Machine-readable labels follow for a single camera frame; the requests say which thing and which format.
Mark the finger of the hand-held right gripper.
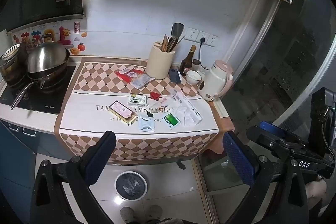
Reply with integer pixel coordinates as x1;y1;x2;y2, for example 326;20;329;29
259;121;305;142
246;126;292;153

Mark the metal spatula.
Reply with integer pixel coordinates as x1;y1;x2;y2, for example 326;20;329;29
171;22;185;52

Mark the clear wrapper with red print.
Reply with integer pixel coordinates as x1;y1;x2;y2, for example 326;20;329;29
151;97;171;109

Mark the checkered counter cloth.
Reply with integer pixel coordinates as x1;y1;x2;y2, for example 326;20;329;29
54;57;231;163

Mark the steel wok with lid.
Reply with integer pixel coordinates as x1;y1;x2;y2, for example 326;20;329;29
10;61;69;111

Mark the green white medicine box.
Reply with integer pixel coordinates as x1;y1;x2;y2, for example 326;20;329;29
128;93;149;106

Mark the black bin liner bag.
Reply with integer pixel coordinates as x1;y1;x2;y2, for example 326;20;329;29
117;174;145;197

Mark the black plug with cable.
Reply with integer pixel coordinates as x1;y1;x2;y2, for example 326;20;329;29
198;37;210;71

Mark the white round trash bin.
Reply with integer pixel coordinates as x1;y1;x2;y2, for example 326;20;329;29
114;171;147;201

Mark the clear plastic bag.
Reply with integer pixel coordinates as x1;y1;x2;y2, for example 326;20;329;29
130;73;156;89

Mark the blue lower cabinet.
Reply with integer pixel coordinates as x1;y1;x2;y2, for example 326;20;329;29
0;119;69;214

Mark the red sugar bag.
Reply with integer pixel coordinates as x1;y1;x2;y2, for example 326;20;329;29
115;68;145;83

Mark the grey slipper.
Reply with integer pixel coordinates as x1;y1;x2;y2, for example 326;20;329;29
120;207;138;224
148;205;163;220

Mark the pink yellow packet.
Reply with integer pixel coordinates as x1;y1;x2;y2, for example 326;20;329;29
108;101;138;125

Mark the white tissue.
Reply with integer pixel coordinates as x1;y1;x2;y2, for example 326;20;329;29
175;106;198;127

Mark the colourful lettering wall sticker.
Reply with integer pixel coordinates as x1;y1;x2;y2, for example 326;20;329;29
12;26;72;47

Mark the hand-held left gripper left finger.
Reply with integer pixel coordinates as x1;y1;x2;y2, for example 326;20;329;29
30;130;117;224

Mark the glass pot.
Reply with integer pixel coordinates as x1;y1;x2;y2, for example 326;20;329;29
0;56;27;86

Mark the patterned ceramic bowl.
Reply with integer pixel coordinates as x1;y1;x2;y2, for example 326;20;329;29
0;43;21;60

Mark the black induction cooktop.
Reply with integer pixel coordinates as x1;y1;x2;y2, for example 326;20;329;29
0;63;79;115

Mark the dark blue small box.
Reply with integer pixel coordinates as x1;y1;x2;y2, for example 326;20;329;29
169;68;183;83

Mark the wooden door threshold strip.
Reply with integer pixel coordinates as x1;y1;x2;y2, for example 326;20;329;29
192;158;221;224

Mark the cream utensil holder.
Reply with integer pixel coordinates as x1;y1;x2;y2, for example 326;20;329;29
146;41;176;80

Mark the person's right hand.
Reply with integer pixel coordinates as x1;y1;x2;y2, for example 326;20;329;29
304;175;328;210

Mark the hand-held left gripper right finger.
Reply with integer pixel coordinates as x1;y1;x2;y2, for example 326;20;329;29
223;130;319;224

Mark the green white sachet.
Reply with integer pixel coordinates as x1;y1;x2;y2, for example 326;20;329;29
162;113;181;130

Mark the white ceramic bowl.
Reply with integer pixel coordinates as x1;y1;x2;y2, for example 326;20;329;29
186;70;203;85

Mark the glass sliding door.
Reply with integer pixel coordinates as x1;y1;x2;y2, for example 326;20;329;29
223;0;336;161

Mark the dark sauce bottle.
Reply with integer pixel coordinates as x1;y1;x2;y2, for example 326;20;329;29
179;45;197;76

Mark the long white carton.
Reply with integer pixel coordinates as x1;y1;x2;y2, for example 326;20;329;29
168;89;204;122

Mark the blue white sachet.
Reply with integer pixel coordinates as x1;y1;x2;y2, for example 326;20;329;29
138;116;156;132

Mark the bundle of wooden chopsticks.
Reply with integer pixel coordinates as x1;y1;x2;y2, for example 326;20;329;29
161;34;174;52

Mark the person's dark fleece clothing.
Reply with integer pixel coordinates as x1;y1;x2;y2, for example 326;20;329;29
136;217;184;224

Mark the white pink electric kettle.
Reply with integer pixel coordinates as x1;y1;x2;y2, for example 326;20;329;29
197;59;234;102

